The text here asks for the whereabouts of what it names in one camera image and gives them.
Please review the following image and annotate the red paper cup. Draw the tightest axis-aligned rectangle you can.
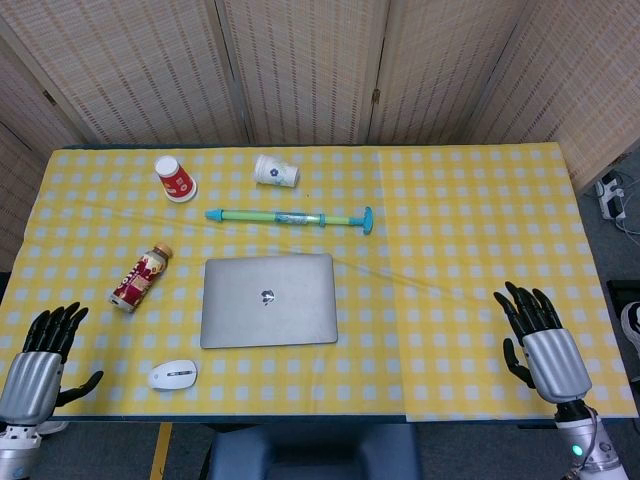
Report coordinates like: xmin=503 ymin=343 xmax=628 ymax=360
xmin=153 ymin=155 xmax=198 ymax=203

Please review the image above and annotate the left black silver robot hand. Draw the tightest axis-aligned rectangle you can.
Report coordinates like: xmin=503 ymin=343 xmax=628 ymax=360
xmin=0 ymin=301 xmax=105 ymax=427

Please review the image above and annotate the silver laptop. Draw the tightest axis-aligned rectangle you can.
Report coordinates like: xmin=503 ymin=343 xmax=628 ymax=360
xmin=199 ymin=252 xmax=339 ymax=350

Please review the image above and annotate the white power strip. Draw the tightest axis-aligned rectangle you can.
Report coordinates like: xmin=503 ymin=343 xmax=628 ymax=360
xmin=594 ymin=172 xmax=629 ymax=221

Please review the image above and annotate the large yellow checked tablecloth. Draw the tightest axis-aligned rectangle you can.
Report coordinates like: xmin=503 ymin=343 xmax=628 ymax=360
xmin=0 ymin=148 xmax=407 ymax=418

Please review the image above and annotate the woven bamboo folding screen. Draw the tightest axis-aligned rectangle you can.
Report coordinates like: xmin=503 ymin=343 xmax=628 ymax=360
xmin=0 ymin=0 xmax=640 ymax=274

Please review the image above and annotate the red drink bottle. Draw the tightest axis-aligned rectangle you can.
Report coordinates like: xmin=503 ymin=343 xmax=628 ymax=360
xmin=109 ymin=242 xmax=174 ymax=314

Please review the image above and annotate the white paper cup blue print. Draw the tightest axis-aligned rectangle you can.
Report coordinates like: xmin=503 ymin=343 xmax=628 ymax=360
xmin=252 ymin=153 xmax=301 ymax=189

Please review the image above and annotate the white computer mouse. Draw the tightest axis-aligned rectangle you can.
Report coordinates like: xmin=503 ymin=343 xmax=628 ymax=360
xmin=147 ymin=359 xmax=199 ymax=391

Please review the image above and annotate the green blue toy water pump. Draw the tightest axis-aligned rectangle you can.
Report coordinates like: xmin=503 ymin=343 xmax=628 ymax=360
xmin=204 ymin=206 xmax=375 ymax=236

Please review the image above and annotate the blue padded chair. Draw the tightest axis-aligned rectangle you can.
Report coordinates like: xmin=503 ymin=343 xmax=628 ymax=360
xmin=207 ymin=423 xmax=424 ymax=480

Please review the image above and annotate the black white sneaker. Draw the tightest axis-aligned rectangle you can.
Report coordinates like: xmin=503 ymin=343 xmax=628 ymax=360
xmin=621 ymin=301 xmax=640 ymax=359

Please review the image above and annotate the yellow floor tape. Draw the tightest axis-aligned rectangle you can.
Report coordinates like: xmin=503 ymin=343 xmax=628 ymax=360
xmin=149 ymin=422 xmax=174 ymax=480

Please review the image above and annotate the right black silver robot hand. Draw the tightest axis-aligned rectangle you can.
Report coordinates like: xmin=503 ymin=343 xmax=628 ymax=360
xmin=493 ymin=281 xmax=594 ymax=405

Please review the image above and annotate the black box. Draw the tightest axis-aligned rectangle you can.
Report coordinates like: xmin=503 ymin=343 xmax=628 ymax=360
xmin=606 ymin=278 xmax=640 ymax=385

